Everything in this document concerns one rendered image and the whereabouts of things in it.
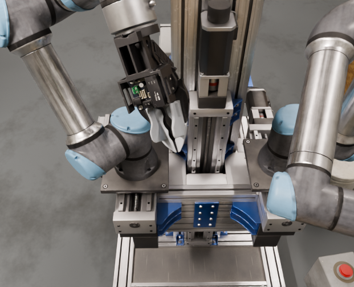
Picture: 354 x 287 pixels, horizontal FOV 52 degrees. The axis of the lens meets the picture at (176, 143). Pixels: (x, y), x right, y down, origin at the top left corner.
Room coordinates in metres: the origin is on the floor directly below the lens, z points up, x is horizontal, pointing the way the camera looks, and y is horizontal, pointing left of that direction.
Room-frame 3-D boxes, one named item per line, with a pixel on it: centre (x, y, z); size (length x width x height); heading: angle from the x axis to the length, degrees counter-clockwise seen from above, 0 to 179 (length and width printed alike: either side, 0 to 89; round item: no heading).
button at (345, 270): (0.44, -0.51, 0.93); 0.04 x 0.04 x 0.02
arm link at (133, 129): (0.77, 0.14, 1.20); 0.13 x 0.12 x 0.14; 136
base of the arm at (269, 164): (0.78, -0.36, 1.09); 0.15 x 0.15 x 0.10
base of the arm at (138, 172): (0.78, 0.14, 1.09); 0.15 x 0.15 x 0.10
